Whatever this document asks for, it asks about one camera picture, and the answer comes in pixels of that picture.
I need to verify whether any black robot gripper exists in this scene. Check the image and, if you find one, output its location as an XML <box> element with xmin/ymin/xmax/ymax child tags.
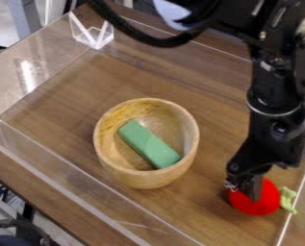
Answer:
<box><xmin>224</xmin><ymin>107</ymin><xmax>305</xmax><ymax>202</ymax></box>

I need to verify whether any red plush fruit green stem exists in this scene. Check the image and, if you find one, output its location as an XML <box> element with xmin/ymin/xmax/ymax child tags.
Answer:
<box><xmin>226</xmin><ymin>178</ymin><xmax>297</xmax><ymax>216</ymax></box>

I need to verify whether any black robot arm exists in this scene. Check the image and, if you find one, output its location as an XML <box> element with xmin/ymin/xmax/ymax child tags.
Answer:
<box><xmin>153</xmin><ymin>0</ymin><xmax>305</xmax><ymax>201</ymax></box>

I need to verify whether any green rectangular block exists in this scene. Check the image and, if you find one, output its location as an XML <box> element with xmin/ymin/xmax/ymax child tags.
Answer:
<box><xmin>118</xmin><ymin>119</ymin><xmax>182</xmax><ymax>169</ymax></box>

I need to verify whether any round wooden bowl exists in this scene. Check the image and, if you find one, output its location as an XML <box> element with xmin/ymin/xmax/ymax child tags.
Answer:
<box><xmin>93</xmin><ymin>98</ymin><xmax>199</xmax><ymax>189</ymax></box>

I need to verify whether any black cable under table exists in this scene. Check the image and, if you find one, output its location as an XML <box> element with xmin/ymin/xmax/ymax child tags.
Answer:
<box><xmin>0</xmin><ymin>219</ymin><xmax>51</xmax><ymax>246</ymax></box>

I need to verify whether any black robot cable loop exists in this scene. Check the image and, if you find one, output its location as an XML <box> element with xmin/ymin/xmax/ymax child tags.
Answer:
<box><xmin>87</xmin><ymin>0</ymin><xmax>211</xmax><ymax>49</ymax></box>

